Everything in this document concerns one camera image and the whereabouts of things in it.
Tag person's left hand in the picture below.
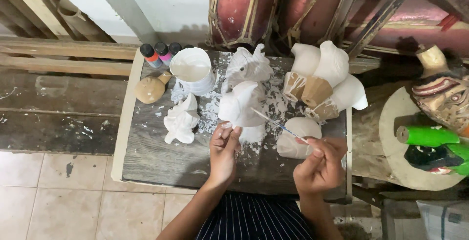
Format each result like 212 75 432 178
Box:
208 121 243 186

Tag person's right hand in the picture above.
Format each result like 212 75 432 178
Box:
293 136 349 197

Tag white primed animal figurine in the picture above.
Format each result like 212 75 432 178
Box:
218 81 269 129

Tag thin paintbrush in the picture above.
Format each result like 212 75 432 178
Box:
251 108 310 145

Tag round white primed head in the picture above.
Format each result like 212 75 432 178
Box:
276 117 322 159

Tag small white seated figurine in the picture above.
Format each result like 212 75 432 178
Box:
163 93 201 145

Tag paint spattered wooden work board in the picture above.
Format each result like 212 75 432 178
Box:
111 47 353 203

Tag dark striped apron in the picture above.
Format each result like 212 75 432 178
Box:
196 192 316 240

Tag round wooden disc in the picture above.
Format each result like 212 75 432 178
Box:
378 85 469 192

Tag white puppet head wooden neck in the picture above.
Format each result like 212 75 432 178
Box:
282 43 321 103
301 41 350 108
304 73 369 122

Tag white paint cup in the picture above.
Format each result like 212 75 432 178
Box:
169 47 216 96

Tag white elephant figurine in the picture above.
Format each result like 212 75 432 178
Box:
221 43 274 95

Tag unpainted brown wooden head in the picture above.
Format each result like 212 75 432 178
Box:
134 72 173 104

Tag green and black carved mask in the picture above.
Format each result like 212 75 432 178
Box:
396 125 469 177

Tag pink paint bottle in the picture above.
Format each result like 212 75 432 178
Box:
154 42 173 66

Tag orange blue paint bottle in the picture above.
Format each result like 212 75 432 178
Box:
139 43 163 69

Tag white carton box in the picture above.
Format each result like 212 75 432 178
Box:
416 200 469 240

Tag painted carved wooden mask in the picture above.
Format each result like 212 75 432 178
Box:
410 44 469 139

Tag low wooden plank bench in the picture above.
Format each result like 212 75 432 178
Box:
0 36 139 156

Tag cardboard tube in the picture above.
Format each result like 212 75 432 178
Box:
57 0 115 43

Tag leaning wooden slats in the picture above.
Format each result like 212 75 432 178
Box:
0 0 71 39

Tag red drum with rope lacing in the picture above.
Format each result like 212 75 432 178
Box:
207 0 286 49
278 0 364 47

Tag dark wooden frame rack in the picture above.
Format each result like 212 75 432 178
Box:
341 0 469 59

